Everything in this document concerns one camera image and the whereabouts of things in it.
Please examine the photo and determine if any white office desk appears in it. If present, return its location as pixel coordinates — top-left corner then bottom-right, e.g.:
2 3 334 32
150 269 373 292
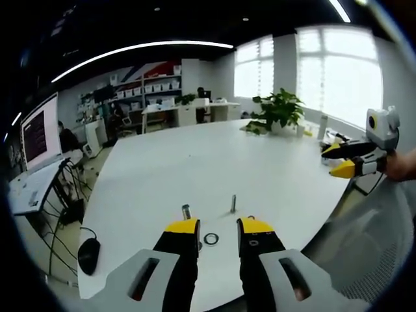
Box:
140 101 242 134

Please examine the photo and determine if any white bottle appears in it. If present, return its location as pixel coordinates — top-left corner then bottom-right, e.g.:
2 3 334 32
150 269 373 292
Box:
317 114 328 140

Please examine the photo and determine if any black cable bundle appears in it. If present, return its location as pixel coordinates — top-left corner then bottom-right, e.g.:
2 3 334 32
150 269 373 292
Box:
41 159 96 277

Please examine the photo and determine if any computer monitor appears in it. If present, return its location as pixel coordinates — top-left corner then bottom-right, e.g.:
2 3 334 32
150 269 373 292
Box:
19 92 64 172

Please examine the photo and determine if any storage shelf with white bins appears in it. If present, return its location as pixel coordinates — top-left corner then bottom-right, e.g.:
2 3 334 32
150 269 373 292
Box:
112 60 183 114

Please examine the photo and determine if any person's right hand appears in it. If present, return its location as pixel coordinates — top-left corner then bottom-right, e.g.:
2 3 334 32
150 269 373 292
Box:
385 150 416 182

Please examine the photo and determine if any narrow window with blinds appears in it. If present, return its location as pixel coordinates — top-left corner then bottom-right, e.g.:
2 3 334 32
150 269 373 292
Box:
233 34 276 99

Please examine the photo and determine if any green potted plant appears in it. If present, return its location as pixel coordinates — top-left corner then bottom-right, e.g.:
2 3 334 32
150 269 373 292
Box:
244 87 306 136

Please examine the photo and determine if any short ceiling light strip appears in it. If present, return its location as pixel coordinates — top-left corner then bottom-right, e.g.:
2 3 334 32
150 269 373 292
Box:
327 0 352 24

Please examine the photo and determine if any grey mesh chair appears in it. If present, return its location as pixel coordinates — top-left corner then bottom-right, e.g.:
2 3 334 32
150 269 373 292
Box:
301 177 416 300

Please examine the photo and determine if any long ceiling light strip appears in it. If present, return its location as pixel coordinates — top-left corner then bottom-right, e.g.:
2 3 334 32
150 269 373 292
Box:
51 40 235 84

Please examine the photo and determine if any large window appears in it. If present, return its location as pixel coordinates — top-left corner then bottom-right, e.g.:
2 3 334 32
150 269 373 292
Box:
294 27 385 131

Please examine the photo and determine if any black mouse cable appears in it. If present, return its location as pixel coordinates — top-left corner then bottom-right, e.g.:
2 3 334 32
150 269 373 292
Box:
79 226 98 240

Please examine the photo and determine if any black computer mouse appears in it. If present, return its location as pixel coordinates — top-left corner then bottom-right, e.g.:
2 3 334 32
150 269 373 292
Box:
77 237 101 276

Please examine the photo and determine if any white side desk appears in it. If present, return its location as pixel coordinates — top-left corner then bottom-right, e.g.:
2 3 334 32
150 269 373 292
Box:
7 158 71 216

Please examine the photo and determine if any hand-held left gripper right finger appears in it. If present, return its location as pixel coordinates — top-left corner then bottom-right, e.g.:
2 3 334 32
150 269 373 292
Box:
236 216 349 312

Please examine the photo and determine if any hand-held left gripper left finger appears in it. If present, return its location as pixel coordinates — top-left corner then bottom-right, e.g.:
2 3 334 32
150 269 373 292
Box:
92 218 202 312

